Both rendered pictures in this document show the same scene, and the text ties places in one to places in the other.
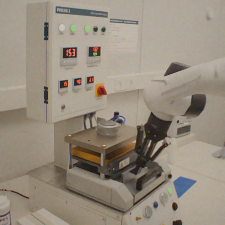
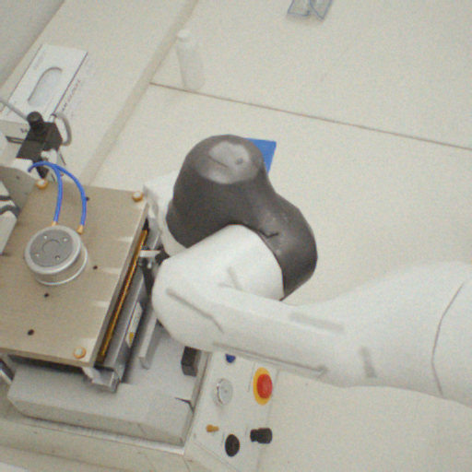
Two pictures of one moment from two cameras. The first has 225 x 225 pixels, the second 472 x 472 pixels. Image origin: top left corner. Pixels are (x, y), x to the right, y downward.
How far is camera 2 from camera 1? 68 cm
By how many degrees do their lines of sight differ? 43
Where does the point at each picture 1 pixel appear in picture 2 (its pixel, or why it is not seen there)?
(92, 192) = (91, 422)
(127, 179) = (153, 349)
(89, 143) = (39, 352)
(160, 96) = (211, 346)
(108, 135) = (68, 281)
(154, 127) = not seen: hidden behind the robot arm
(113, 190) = (142, 424)
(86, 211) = (93, 443)
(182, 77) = (268, 342)
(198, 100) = (299, 274)
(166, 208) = not seen: hidden behind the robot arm
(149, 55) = not seen: outside the picture
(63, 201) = (27, 431)
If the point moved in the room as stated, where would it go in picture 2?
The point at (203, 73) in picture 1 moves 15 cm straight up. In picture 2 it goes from (332, 366) to (333, 269)
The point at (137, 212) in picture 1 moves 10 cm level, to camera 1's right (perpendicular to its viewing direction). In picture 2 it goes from (205, 413) to (267, 386)
